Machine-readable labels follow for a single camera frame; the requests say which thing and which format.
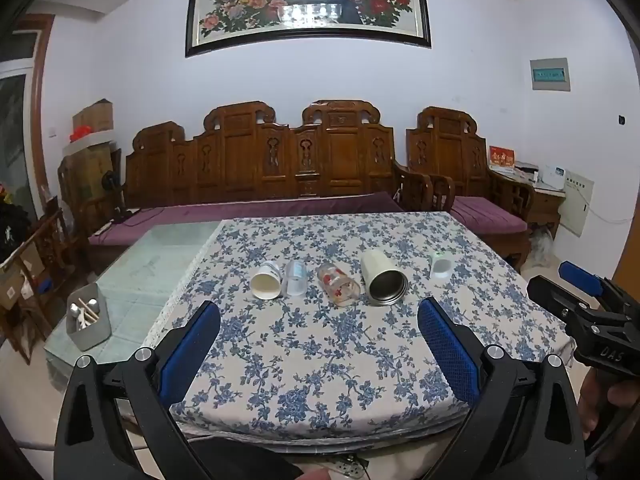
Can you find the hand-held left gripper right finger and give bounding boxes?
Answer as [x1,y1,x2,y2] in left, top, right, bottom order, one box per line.
[416,296,586,480]

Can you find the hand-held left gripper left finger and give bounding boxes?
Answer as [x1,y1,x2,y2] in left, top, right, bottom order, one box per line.
[54,301,221,480]

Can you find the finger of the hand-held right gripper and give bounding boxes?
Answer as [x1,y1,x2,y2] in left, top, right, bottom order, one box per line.
[526,275,583,322]
[558,261,632,307]

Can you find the white paper cup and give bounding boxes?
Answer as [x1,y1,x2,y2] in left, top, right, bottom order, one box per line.
[250,261,284,301]

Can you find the cream steel tumbler cup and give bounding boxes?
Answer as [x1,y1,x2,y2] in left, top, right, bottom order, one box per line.
[361,249,410,308]

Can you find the clear plastic cup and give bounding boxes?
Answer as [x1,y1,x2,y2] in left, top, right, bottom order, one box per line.
[281,260,307,298]

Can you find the red print glass cup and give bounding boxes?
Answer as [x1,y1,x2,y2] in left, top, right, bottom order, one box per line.
[316,262,362,309]

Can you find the small white cup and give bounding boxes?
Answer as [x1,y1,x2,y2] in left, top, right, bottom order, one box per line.
[430,252,454,280]

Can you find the person's right hand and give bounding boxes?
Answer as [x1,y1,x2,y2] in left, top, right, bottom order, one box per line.
[578,372,620,450]

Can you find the clear plastic bag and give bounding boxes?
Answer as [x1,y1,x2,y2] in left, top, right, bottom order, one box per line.
[529,227,557,270]

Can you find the wooden side table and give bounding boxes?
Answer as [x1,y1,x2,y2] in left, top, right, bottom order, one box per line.
[529,182,567,242]

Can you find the white box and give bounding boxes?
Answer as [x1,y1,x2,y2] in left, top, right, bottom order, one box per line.
[542,164,569,191]

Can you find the purple armchair cushion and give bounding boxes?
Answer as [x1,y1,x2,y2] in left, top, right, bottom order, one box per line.
[450,196,531,235]

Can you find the grey plastic utensil holder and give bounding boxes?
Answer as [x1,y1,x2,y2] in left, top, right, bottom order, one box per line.
[66,282,112,352]

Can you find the white printer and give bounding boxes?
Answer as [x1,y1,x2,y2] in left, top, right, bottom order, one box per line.
[513,161,540,184]

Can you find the blue floral tablecloth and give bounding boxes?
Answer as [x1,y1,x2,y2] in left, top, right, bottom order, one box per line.
[142,211,576,448]

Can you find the purple sofa cushion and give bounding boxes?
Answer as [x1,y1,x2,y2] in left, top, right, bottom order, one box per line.
[88,191,406,247]

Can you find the red desk calendar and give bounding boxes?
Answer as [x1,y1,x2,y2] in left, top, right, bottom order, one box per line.
[488,146,516,172]

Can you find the grey power strip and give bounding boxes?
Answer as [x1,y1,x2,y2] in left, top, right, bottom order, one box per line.
[334,456,370,480]

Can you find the carved wooden armchair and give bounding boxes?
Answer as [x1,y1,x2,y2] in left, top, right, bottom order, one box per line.
[406,106,536,272]

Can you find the dark wooden chair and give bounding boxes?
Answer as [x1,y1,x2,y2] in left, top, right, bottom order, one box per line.
[0,209,77,363]

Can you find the black fan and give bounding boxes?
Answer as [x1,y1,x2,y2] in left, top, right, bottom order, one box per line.
[101,170,124,197]

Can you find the flat cardboard box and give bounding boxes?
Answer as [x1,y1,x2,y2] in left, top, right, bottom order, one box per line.
[0,259,43,312]

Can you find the carved wooden sofa bench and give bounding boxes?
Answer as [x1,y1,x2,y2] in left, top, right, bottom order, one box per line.
[82,101,436,275]

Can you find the wooden glass cabinet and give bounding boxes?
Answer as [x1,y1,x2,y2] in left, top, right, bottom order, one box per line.
[57,130,124,226]

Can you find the brown cardboard box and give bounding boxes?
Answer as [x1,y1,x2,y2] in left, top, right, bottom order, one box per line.
[72,99,115,134]

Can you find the framed peacock flower painting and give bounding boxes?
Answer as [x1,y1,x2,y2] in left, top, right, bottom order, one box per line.
[185,0,432,59]

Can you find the white wall cabinet door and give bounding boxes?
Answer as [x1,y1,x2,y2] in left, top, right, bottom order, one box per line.
[559,170,596,238]

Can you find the wall electrical panel box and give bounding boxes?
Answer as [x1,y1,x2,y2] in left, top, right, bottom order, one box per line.
[530,57,572,93]

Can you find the wooden door frame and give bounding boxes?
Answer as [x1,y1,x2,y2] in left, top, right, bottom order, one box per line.
[27,14,57,222]

